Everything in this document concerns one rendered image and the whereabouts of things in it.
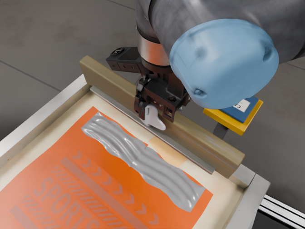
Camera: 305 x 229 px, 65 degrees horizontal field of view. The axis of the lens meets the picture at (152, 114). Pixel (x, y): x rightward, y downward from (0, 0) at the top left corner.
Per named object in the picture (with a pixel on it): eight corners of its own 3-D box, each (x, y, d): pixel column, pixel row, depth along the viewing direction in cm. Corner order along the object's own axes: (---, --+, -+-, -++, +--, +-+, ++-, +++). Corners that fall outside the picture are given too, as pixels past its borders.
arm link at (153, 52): (124, 27, 31) (161, -2, 34) (127, 54, 35) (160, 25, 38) (171, 53, 28) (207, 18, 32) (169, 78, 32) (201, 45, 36)
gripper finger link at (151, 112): (159, 146, 49) (164, 119, 42) (136, 130, 51) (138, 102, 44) (167, 136, 51) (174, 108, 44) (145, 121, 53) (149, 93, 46)
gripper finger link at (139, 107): (139, 125, 46) (141, 94, 39) (133, 121, 47) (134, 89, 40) (154, 111, 49) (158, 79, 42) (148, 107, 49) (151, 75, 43)
